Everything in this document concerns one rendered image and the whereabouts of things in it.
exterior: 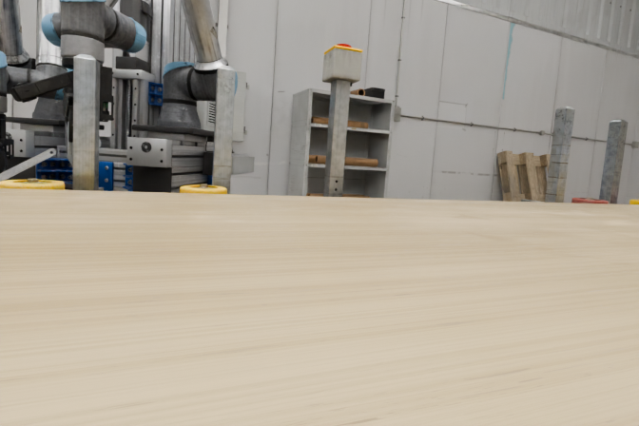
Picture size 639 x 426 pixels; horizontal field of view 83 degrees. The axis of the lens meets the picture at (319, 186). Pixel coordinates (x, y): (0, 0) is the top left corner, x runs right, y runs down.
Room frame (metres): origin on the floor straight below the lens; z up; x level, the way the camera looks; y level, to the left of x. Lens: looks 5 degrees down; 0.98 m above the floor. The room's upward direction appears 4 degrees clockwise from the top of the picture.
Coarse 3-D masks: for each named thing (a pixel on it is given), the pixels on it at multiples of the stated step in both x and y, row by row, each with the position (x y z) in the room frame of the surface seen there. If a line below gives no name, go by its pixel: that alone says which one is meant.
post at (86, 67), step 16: (80, 64) 0.67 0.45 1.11; (96, 64) 0.68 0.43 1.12; (80, 80) 0.67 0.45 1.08; (96, 80) 0.68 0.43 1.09; (80, 96) 0.67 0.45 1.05; (96, 96) 0.68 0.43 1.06; (80, 112) 0.67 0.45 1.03; (96, 112) 0.68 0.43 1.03; (80, 128) 0.67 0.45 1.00; (96, 128) 0.69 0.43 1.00; (80, 144) 0.67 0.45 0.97; (96, 144) 0.69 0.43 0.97; (80, 160) 0.67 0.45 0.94; (96, 160) 0.69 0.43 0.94; (80, 176) 0.67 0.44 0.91; (96, 176) 0.69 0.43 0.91
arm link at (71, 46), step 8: (64, 40) 0.72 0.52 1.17; (72, 40) 0.72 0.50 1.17; (80, 40) 0.72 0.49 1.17; (88, 40) 0.73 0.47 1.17; (96, 40) 0.75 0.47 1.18; (64, 48) 0.72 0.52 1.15; (72, 48) 0.72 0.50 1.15; (80, 48) 0.72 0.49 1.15; (88, 48) 0.73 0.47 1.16; (96, 48) 0.75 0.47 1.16; (104, 48) 0.77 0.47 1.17; (64, 56) 0.73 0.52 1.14; (72, 56) 0.73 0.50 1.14; (96, 56) 0.75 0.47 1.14; (104, 56) 0.77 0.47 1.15
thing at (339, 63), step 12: (336, 48) 0.82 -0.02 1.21; (348, 48) 0.83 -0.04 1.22; (324, 60) 0.87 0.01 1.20; (336, 60) 0.82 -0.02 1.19; (348, 60) 0.83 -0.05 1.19; (360, 60) 0.84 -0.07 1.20; (324, 72) 0.86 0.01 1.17; (336, 72) 0.82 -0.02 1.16; (348, 72) 0.83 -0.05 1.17; (360, 72) 0.84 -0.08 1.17
